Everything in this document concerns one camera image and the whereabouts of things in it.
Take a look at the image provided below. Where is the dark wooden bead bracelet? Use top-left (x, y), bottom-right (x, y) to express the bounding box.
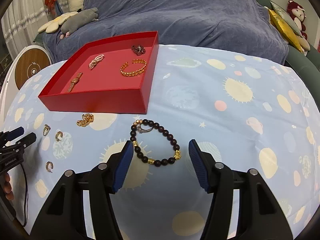
top-left (130, 119), bottom-right (182, 168)

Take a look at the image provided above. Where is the gold wrist watch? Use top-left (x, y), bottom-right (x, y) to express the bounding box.
top-left (67, 72), bottom-right (83, 93)

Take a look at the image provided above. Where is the gold cuff bangle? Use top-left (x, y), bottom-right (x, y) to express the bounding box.
top-left (120, 59), bottom-right (148, 77)

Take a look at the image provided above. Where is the white pearl bracelet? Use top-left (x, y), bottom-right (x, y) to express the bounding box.
top-left (88, 54), bottom-right (105, 71)

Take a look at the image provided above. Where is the silver wrist watch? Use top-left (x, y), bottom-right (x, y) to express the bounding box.
top-left (131, 45), bottom-right (146, 56)

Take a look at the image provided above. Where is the left hand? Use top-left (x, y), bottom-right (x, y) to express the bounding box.
top-left (3, 173), bottom-right (14, 201)

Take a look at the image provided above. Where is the blue planet print cloth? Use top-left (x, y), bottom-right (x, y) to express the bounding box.
top-left (2, 45), bottom-right (319, 239)

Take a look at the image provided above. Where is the round wooden white device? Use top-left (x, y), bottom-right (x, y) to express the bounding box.
top-left (1, 45), bottom-right (52, 122)

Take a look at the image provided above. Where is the red open box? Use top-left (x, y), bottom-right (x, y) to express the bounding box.
top-left (39, 31), bottom-right (159, 114)

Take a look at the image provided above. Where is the white lace curtain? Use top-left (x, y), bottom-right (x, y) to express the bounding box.
top-left (1, 0), bottom-right (52, 59)

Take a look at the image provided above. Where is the cream flower cushion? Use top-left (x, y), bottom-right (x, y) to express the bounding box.
top-left (37, 11), bottom-right (78, 34)

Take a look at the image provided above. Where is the grey plush toy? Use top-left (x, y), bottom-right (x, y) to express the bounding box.
top-left (60, 8), bottom-right (98, 40)

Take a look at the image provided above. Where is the red ribbon bow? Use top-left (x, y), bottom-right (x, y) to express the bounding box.
top-left (44, 0), bottom-right (57, 16)

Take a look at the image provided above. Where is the blue grey bed blanket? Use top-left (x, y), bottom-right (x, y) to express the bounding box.
top-left (43, 0), bottom-right (289, 64)

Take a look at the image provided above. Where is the gold yellow pillow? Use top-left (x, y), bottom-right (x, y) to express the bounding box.
top-left (267, 9), bottom-right (304, 53)

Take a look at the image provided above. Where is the grey green pillow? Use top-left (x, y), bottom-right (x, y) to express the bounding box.
top-left (271, 2), bottom-right (302, 37)

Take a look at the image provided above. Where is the red monkey plush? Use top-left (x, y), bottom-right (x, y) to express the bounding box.
top-left (287, 0), bottom-right (308, 40)

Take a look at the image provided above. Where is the silver diamond ring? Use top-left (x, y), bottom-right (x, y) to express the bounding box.
top-left (136, 124), bottom-right (155, 134)

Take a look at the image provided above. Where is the gold chain necklace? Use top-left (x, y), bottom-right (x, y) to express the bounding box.
top-left (76, 113), bottom-right (95, 128)

